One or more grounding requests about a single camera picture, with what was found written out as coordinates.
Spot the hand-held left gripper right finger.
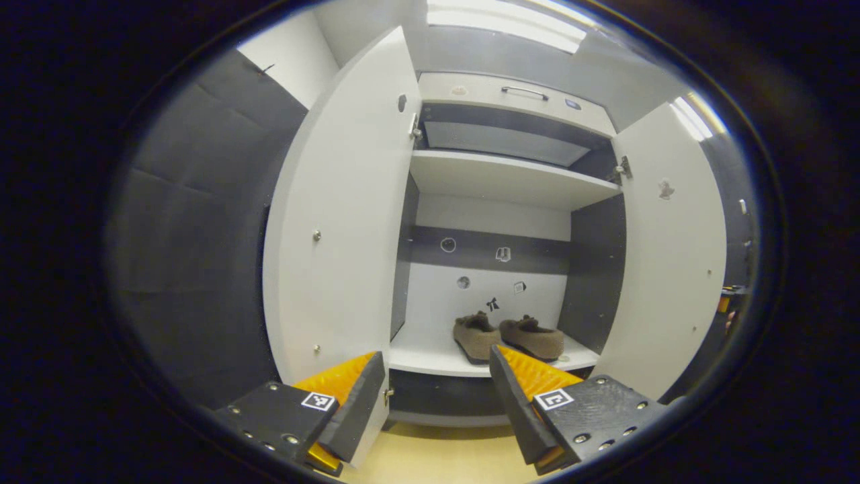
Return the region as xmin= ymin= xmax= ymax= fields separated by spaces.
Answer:
xmin=488 ymin=346 xmax=673 ymax=475

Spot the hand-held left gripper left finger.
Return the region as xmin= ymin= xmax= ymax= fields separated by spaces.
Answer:
xmin=214 ymin=351 xmax=388 ymax=475

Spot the brown slipper shoe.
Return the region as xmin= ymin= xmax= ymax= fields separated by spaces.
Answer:
xmin=452 ymin=311 xmax=503 ymax=366
xmin=499 ymin=315 xmax=565 ymax=362

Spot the white cabinet door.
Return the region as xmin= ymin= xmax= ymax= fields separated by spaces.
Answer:
xmin=262 ymin=26 xmax=423 ymax=469
xmin=591 ymin=101 xmax=728 ymax=402

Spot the white shoe cabinet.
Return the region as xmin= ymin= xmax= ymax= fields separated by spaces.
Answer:
xmin=390 ymin=71 xmax=627 ymax=428

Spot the white cabinet shelf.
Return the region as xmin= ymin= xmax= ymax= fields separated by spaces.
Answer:
xmin=410 ymin=149 xmax=622 ymax=211

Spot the white cabinet drawer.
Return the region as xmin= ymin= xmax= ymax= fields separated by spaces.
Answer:
xmin=418 ymin=72 xmax=617 ymax=137

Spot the ceiling light panel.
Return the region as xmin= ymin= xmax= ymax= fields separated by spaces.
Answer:
xmin=427 ymin=0 xmax=589 ymax=54
xmin=669 ymin=95 xmax=730 ymax=142

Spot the black backdrop cloth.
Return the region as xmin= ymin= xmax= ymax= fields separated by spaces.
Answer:
xmin=111 ymin=48 xmax=757 ymax=411

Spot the metal drawer handle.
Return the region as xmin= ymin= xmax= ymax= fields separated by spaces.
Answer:
xmin=501 ymin=85 xmax=550 ymax=102

